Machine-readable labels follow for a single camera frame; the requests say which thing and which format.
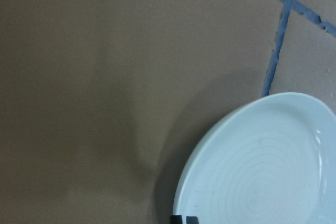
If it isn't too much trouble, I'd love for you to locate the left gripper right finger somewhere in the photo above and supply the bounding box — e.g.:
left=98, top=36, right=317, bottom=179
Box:
left=186, top=216, right=199, bottom=224

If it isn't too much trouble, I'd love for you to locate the light blue plate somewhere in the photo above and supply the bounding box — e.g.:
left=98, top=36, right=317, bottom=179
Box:
left=171, top=92, right=335, bottom=223

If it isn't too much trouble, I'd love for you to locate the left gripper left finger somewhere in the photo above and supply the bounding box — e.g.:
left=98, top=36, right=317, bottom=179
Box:
left=170, top=215, right=183, bottom=224

